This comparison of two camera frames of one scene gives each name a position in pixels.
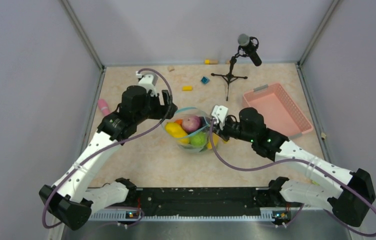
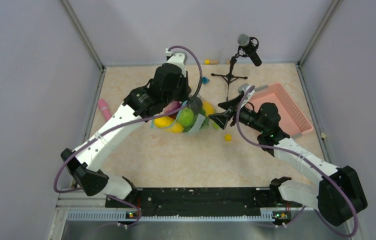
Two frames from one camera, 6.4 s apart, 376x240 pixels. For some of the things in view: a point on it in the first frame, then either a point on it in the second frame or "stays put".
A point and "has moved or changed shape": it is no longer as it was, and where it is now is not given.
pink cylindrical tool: (104, 106) stays put
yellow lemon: (215, 139) -> (209, 108)
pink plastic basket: (278, 110) stays put
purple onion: (191, 123) has moved or changed shape
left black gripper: (163, 109) -> (187, 90)
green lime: (198, 139) -> (185, 117)
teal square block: (205, 80) stays put
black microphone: (249, 45) stays put
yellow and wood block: (208, 61) stays put
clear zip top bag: (190, 127) has moved or changed shape
